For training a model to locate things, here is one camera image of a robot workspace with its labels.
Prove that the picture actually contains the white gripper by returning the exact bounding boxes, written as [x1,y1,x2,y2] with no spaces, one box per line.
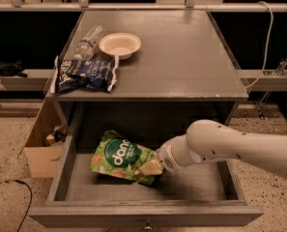
[134,139,183,178]

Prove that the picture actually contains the green rice chip bag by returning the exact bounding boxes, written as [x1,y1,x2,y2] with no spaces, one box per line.
[90,130,157,186]

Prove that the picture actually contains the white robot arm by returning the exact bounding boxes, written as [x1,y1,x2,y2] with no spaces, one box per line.
[138,120,287,180]

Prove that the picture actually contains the metal drawer knob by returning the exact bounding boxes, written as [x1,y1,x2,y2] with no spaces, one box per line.
[143,219,153,231]

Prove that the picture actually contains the open grey top drawer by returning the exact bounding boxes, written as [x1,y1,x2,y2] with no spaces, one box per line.
[28,101,265,228]

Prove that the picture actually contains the grey cabinet counter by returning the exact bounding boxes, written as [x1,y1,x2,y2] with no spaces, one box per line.
[47,10,247,139]

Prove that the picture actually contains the blue chip bag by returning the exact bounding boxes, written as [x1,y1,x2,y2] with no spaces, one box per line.
[52,56,119,94]

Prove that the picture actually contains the items inside cardboard box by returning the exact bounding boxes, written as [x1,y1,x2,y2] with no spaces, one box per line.
[45,126,67,146]

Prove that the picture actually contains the cardboard box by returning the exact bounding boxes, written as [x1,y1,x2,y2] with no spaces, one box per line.
[23,100,66,178]

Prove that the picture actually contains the white paper bowl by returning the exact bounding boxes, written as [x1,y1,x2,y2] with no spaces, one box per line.
[100,33,141,60]

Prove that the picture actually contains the clear plastic water bottle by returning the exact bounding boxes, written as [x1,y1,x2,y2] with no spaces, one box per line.
[74,25,104,60]

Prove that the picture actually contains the black object on ledge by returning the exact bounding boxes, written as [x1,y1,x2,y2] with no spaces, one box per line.
[0,61,27,78]

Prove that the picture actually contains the black floor cable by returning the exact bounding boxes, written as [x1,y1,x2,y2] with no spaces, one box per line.
[0,179,33,232]

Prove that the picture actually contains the white hanging cable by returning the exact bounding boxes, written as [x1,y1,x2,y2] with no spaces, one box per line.
[244,1,275,90]

